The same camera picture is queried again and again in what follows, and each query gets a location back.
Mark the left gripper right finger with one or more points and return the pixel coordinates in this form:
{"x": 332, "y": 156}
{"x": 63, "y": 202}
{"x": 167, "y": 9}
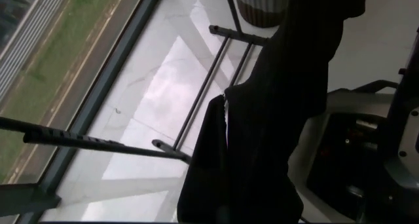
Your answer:
{"x": 271, "y": 201}

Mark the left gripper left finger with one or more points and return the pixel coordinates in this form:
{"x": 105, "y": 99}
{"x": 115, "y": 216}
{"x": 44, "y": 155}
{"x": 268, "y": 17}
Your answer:
{"x": 204, "y": 184}

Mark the black garment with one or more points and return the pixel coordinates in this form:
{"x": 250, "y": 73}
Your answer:
{"x": 294, "y": 70}

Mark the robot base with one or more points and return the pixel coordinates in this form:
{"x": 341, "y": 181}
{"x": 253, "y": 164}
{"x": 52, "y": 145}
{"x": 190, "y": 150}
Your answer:
{"x": 357, "y": 152}

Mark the black clothes rack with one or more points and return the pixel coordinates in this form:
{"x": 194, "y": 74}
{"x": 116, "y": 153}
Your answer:
{"x": 98, "y": 142}

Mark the white laundry basket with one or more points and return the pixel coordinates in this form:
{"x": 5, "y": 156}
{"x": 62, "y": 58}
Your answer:
{"x": 262, "y": 11}

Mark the window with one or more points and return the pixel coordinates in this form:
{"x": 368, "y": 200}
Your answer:
{"x": 65, "y": 53}

